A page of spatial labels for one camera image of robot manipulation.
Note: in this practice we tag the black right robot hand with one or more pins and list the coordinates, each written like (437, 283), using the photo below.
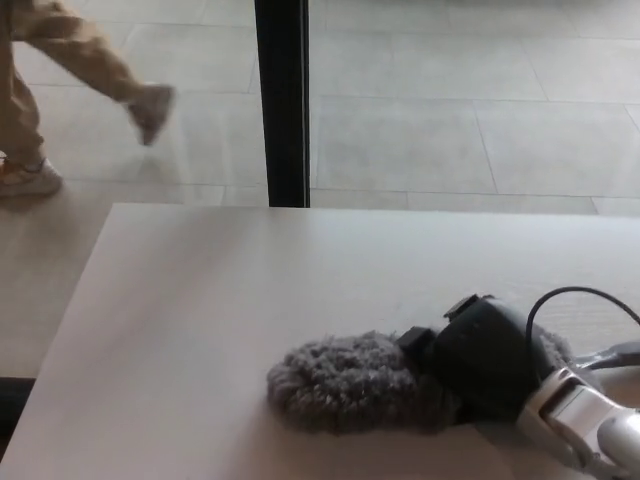
(480, 360)

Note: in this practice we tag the grey fluffy microfibre duster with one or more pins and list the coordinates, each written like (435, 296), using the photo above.
(345, 385)

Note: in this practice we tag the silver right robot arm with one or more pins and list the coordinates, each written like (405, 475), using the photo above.
(580, 420)

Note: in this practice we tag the person in tan trousers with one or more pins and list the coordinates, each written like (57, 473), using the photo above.
(30, 100)

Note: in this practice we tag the black vertical frame post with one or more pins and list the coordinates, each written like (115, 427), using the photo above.
(284, 100)

